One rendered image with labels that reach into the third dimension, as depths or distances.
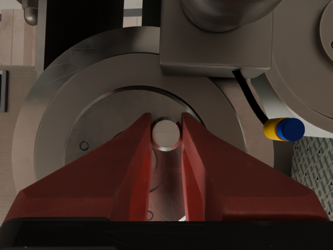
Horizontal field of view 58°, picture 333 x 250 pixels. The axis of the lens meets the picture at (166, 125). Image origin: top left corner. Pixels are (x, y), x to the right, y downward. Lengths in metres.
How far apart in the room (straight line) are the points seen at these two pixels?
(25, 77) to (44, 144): 0.39
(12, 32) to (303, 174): 3.69
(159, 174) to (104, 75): 0.06
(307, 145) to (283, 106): 0.22
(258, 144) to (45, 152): 0.12
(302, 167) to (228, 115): 0.26
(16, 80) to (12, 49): 3.29
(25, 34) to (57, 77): 3.64
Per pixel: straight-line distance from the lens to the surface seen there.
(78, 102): 0.17
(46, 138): 0.17
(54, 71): 0.18
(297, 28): 0.19
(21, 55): 3.77
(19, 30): 3.86
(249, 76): 0.16
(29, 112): 0.19
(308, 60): 0.19
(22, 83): 0.56
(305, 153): 0.40
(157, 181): 0.15
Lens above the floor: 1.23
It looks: level
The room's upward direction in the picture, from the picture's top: 178 degrees counter-clockwise
